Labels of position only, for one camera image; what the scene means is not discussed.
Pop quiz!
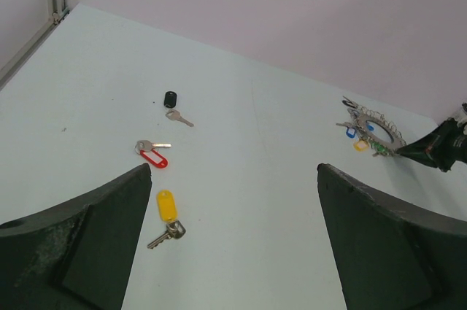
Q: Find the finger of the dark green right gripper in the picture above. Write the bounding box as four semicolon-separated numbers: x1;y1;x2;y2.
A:
395;120;456;170

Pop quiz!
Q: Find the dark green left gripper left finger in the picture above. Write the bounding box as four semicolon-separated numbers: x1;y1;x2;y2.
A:
1;164;152;309

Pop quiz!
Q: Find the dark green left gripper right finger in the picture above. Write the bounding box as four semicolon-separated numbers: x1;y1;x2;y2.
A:
317;163;466;309

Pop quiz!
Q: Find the steel disc keyring holder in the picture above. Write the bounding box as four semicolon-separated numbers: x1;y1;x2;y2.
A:
336;96;406;157

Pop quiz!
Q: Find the silver key with yellow tag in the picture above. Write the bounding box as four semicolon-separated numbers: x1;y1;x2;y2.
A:
147;220;186;249

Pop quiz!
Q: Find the yellow plastic key tag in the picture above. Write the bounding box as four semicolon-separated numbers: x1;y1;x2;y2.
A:
156;190;178;222

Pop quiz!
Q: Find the red plastic key tag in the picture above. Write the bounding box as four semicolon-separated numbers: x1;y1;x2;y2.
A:
139;150;169;169

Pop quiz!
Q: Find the silver key with red tag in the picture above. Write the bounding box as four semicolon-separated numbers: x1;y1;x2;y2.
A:
134;140;172;153

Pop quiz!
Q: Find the silver key by black fob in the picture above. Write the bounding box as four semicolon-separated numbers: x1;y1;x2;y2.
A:
166;109;194;127

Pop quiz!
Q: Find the green key tag on ring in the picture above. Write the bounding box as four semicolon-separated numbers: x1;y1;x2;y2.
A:
371;142;387;157

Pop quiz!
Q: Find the yellow key tag on ring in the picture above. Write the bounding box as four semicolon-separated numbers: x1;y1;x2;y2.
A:
353;140;369;152

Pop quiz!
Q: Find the aluminium frame rail left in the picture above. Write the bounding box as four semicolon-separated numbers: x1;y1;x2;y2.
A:
1;13;56;89

